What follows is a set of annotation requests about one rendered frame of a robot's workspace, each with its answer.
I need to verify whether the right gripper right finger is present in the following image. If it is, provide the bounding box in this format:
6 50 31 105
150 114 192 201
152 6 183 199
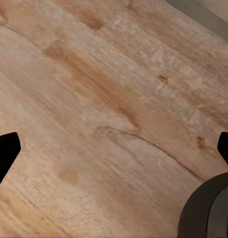
217 131 228 164

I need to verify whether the cauldron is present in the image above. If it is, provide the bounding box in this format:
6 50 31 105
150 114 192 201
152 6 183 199
177 172 228 238

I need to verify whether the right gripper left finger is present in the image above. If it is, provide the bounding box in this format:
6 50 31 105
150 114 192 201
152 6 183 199
0 132 21 183

